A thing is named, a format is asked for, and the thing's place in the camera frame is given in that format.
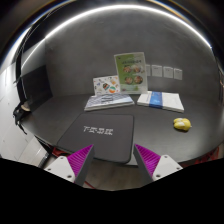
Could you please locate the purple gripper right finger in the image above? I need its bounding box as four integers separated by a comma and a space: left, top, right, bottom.
133, 143, 184, 185

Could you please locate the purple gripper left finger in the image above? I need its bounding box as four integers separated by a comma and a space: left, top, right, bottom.
44, 143, 96, 187

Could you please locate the green food poster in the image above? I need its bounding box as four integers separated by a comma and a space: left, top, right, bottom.
114, 52, 148, 94

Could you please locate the grey striped book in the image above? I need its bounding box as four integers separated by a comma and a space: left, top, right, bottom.
84, 93, 134, 111

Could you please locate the black mouse pad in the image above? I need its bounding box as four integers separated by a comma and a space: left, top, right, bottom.
57, 113, 134, 163

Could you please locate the white wall paper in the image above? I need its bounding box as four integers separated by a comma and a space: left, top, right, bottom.
152, 65, 162, 77
146, 65, 151, 76
163, 67, 174, 78
174, 68, 183, 80

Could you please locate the white and blue book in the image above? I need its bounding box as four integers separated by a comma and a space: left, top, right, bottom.
137, 91, 184, 113

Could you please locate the yellow computer mouse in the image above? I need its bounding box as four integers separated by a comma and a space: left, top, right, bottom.
173, 118, 192, 131

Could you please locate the small white colourful card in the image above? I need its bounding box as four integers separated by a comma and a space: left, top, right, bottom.
93, 75, 120, 95

